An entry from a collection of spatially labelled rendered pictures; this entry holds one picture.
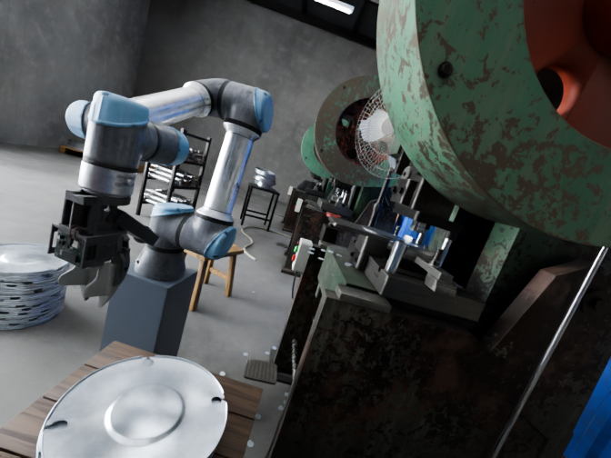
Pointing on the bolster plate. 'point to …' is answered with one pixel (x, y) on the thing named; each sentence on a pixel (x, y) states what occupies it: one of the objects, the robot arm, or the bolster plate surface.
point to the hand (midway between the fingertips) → (97, 295)
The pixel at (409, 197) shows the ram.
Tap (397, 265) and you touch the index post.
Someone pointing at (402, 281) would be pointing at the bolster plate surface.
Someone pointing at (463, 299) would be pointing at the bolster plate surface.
